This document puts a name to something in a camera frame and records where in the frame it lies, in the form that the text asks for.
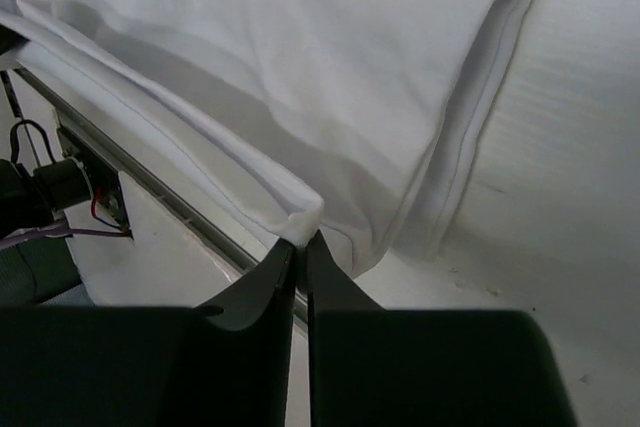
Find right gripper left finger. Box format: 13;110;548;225
1;241;295;426

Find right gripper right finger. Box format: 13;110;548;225
305;235;577;426

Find white skirt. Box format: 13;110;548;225
1;0;532;276

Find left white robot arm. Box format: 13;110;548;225
1;119;93;239

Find front aluminium rail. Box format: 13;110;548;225
14;64;314;326

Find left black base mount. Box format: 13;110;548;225
57;111;133;238

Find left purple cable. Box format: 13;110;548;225
0;226;129;248

